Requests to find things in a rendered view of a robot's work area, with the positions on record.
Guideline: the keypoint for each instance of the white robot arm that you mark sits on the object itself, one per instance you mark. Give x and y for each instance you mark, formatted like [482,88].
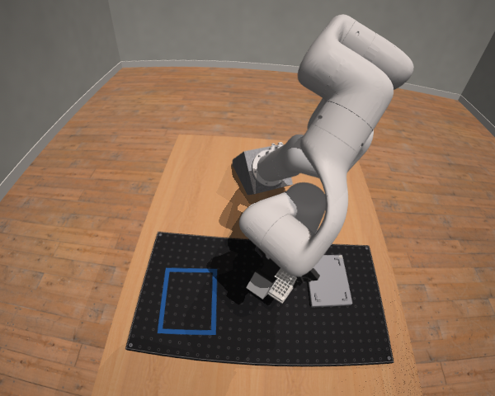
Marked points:
[355,93]

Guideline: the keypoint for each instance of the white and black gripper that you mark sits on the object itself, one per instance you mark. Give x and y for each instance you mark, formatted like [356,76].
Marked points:
[310,276]

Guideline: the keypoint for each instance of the blue tape outline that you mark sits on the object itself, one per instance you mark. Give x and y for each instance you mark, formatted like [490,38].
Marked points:
[163,302]

